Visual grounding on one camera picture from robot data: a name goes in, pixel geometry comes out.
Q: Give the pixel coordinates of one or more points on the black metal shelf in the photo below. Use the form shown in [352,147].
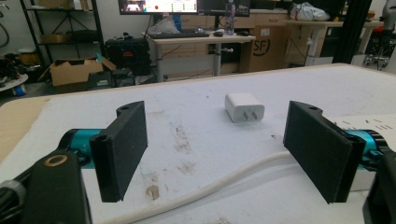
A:
[95,25]

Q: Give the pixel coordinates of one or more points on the round white table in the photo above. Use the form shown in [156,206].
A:
[12,82]

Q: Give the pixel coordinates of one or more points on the long wooden desk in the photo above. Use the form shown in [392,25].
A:
[330,23]

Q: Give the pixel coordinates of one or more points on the lit computer monitor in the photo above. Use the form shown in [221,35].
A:
[158,6]

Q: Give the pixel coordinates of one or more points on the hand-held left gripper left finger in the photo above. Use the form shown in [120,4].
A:
[120,155]

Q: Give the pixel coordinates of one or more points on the white plastic bag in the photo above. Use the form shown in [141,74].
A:
[308,12]

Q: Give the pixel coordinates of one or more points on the black equipment case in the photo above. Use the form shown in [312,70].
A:
[127,56]

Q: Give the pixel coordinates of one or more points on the white table mat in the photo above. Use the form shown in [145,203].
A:
[199,93]

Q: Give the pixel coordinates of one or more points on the open cardboard box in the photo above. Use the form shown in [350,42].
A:
[74,73]

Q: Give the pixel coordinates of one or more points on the black aluminium post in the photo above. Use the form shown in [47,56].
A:
[351,31]

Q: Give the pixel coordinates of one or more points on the white-legged wooden desk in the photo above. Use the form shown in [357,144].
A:
[199,39]

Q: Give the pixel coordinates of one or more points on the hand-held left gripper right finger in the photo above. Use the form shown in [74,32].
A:
[317,152]

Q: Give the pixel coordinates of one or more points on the closed cardboard box with logo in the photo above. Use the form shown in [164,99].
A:
[267,46]

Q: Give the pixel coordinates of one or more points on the white charger plug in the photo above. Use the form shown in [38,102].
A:
[241,104]

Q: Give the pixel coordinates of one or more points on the dark computer monitor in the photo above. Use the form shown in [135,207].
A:
[218,6]

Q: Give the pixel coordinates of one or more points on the clear plastic bottle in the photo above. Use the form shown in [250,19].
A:
[229,18]

